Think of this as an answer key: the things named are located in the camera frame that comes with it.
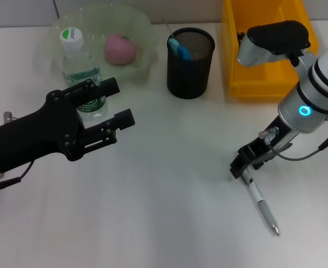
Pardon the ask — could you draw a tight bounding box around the left gripper cable with connector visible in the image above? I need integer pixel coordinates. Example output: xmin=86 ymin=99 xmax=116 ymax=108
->
xmin=0 ymin=111 xmax=35 ymax=198

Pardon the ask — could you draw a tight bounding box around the clear plastic ruler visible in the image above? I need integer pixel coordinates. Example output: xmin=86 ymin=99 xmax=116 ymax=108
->
xmin=162 ymin=15 xmax=175 ymax=37

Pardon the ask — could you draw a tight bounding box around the black mesh pen holder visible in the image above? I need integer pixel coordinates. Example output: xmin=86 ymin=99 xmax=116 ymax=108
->
xmin=167 ymin=27 xmax=216 ymax=99

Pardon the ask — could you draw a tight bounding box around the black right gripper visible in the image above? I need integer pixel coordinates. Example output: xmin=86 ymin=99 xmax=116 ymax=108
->
xmin=230 ymin=114 xmax=298 ymax=179

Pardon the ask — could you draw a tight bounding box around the pink toy peach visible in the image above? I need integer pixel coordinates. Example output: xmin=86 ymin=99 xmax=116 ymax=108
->
xmin=104 ymin=33 xmax=138 ymax=65

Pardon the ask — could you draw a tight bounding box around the gripper cable with connector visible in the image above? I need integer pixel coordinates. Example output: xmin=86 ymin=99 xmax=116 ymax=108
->
xmin=0 ymin=111 xmax=35 ymax=198
xmin=258 ymin=117 xmax=328 ymax=161

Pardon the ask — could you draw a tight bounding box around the green translucent fruit plate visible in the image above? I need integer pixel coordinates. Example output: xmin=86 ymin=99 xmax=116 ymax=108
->
xmin=49 ymin=2 xmax=159 ymax=84

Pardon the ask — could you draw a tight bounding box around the silver pen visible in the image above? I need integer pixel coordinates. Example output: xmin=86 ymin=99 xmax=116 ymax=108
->
xmin=241 ymin=167 xmax=281 ymax=237

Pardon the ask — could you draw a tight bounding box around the yellow plastic bin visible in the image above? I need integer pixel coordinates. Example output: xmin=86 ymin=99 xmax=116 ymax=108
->
xmin=221 ymin=0 xmax=320 ymax=102

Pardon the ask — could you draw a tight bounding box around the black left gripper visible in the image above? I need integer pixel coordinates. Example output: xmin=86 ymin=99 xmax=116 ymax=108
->
xmin=0 ymin=89 xmax=86 ymax=174

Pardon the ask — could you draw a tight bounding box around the right gripper cable with connector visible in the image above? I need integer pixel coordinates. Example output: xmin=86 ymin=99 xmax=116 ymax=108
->
xmin=258 ymin=117 xmax=328 ymax=161

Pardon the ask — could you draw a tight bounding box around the clear bottle green label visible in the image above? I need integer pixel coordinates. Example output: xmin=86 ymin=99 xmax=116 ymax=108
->
xmin=59 ymin=27 xmax=108 ymax=121

